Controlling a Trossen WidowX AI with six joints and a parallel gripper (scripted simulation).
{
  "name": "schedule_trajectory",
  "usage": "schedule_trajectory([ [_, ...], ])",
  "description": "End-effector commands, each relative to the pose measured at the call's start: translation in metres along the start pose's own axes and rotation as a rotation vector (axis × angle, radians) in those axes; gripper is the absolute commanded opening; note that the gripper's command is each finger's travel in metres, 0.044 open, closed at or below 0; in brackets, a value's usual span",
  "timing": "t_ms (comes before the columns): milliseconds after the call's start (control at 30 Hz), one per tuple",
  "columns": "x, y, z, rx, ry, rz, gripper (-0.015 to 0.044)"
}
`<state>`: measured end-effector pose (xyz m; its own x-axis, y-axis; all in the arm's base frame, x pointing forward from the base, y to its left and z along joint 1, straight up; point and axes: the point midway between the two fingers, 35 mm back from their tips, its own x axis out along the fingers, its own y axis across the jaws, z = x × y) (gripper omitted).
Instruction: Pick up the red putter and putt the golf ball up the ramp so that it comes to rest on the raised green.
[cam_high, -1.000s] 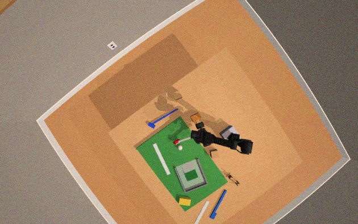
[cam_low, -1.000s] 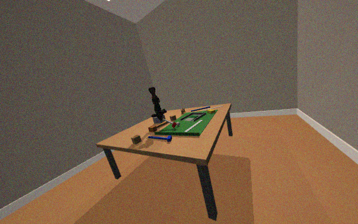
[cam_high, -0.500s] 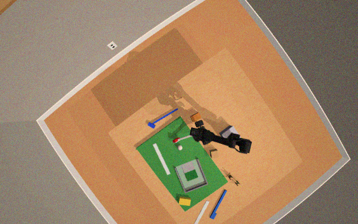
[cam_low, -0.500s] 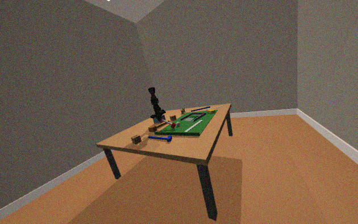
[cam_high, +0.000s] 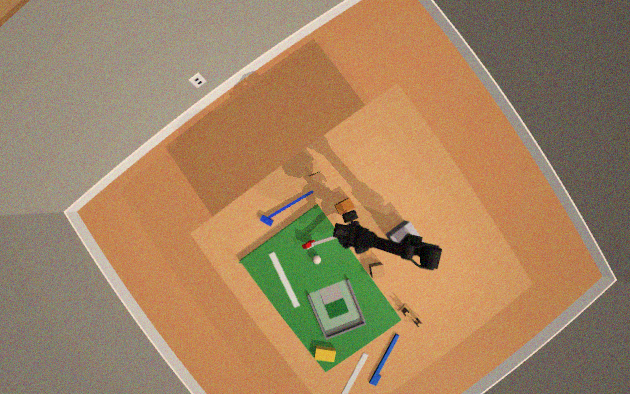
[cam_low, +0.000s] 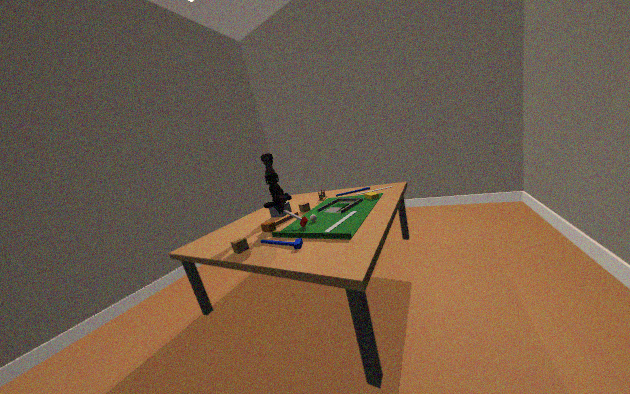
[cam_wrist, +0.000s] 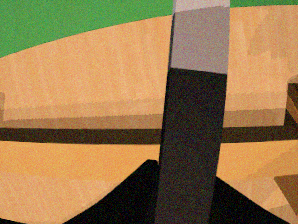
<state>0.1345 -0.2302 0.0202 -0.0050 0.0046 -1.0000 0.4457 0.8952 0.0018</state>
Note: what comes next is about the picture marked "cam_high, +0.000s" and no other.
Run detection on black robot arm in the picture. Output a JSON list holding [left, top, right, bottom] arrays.
[[333, 223, 442, 270]]

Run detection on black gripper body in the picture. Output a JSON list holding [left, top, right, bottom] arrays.
[[342, 210, 369, 254]]

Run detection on green putting mat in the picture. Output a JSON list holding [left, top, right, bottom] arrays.
[[241, 207, 401, 372]]

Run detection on white flat bar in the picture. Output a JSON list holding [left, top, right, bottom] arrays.
[[269, 252, 299, 307], [342, 353, 369, 394]]

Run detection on yellow rectangular block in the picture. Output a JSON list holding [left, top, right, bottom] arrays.
[[314, 346, 336, 362]]

